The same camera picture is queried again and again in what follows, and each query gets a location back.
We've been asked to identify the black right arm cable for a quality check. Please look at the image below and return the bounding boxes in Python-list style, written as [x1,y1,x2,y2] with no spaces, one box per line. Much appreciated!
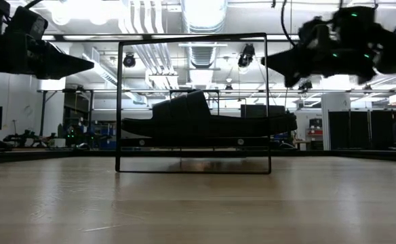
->
[280,0,296,47]

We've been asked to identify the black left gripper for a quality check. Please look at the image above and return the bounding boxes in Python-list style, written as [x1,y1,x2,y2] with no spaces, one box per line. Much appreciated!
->
[1,32,95,81]

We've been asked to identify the black partition panels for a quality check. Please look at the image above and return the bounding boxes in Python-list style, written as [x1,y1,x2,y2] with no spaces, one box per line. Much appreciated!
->
[328,110,396,151]

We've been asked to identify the black metal frame shelf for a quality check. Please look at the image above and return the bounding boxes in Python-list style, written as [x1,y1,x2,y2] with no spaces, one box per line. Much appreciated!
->
[115,33,273,175]

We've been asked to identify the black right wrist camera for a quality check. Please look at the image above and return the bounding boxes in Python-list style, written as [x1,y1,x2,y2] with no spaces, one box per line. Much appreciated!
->
[298,16,333,49]

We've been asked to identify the red and white cart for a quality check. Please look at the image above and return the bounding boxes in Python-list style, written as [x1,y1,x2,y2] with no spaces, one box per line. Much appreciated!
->
[307,118,324,142]

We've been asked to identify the silver ventilation duct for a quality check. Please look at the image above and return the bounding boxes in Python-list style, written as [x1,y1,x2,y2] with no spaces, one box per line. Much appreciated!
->
[180,0,229,68]

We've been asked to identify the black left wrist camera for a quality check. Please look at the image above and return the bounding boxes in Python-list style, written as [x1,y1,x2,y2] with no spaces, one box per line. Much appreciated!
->
[5,5,49,37]

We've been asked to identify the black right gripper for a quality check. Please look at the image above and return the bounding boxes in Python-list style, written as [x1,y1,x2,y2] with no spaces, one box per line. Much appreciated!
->
[260,44,378,88]

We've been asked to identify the large black monitor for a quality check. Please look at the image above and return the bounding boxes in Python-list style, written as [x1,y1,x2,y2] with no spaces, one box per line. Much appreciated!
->
[240,104,286,117]

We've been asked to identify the black ribbed slide sandal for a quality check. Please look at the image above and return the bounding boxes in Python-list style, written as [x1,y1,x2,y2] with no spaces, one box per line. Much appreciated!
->
[121,89,298,138]

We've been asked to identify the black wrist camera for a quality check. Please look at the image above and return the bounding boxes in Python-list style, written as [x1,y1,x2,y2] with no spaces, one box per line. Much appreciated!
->
[5,5,49,37]
[298,16,333,49]

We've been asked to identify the black overhead frame rail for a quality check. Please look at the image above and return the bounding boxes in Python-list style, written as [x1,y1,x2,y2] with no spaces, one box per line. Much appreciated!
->
[41,33,300,43]

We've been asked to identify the black metal frame stand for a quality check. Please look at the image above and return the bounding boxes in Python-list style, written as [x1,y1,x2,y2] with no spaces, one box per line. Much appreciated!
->
[37,88,94,147]

